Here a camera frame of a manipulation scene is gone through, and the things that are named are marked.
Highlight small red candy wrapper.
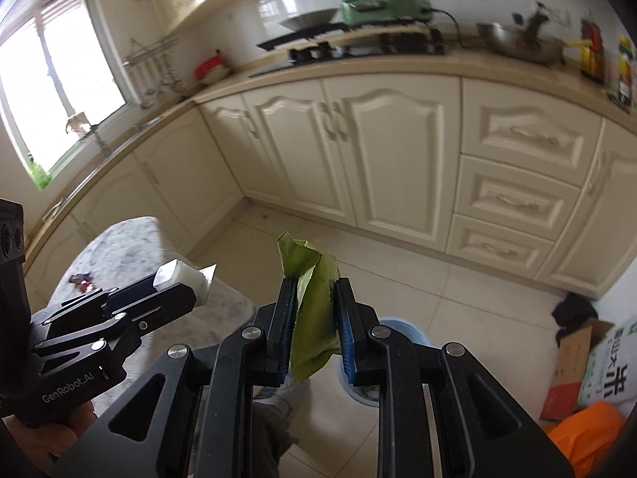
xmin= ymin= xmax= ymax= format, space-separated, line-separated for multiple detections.
xmin=68 ymin=272 xmax=95 ymax=294

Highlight light blue trash bin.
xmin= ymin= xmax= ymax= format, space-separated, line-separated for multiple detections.
xmin=338 ymin=316 xmax=433 ymax=409

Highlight chrome kitchen faucet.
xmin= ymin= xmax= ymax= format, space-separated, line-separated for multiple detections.
xmin=81 ymin=124 xmax=112 ymax=159

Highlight kitchen window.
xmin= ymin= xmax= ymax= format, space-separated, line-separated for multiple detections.
xmin=1 ymin=0 xmax=133 ymax=180

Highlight person's left hand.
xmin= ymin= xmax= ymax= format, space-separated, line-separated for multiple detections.
xmin=3 ymin=402 xmax=97 ymax=476

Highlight person's grey shoe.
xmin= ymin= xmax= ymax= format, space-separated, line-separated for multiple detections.
xmin=266 ymin=374 xmax=311 ymax=421

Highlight person's dark trouser leg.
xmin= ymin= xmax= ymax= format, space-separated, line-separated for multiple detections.
xmin=252 ymin=400 xmax=296 ymax=478

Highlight blue floral white tablecloth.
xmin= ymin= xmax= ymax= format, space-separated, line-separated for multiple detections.
xmin=49 ymin=217 xmax=256 ymax=414

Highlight green dish soap bottle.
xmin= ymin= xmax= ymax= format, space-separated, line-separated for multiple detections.
xmin=27 ymin=159 xmax=52 ymax=190

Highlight cardboard box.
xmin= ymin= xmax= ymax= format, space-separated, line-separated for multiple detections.
xmin=540 ymin=318 xmax=614 ymax=422

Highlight black cloth on floor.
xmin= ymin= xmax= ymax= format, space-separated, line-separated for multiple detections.
xmin=552 ymin=292 xmax=598 ymax=347

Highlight cream lower cabinets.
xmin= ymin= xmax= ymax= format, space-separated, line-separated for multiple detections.
xmin=25 ymin=65 xmax=636 ymax=299

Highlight pink cloth on faucet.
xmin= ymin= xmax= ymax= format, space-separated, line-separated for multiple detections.
xmin=65 ymin=112 xmax=92 ymax=138

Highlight red lidded container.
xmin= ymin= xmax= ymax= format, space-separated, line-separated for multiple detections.
xmin=193 ymin=50 xmax=229 ymax=81

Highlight orange plastic bag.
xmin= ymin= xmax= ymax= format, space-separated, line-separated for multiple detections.
xmin=547 ymin=400 xmax=626 ymax=478

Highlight white rice sack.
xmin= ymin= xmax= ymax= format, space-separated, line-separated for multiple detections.
xmin=578 ymin=315 xmax=637 ymax=407

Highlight black gas stove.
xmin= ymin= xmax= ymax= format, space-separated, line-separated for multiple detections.
xmin=249 ymin=24 xmax=447 ymax=78

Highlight steel wok on stove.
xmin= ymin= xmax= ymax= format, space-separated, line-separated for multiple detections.
xmin=279 ymin=8 xmax=339 ymax=32

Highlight green electric cooker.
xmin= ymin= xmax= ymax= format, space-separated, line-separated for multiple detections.
xmin=341 ymin=0 xmax=433 ymax=26

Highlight condiment bottles on counter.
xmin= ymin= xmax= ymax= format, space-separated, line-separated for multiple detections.
xmin=566 ymin=10 xmax=636 ymax=114

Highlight wall utensil rail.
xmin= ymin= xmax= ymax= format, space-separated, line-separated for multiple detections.
xmin=123 ymin=36 xmax=186 ymax=110

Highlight steel pan with handle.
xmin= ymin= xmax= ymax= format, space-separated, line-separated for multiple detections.
xmin=476 ymin=2 xmax=566 ymax=66

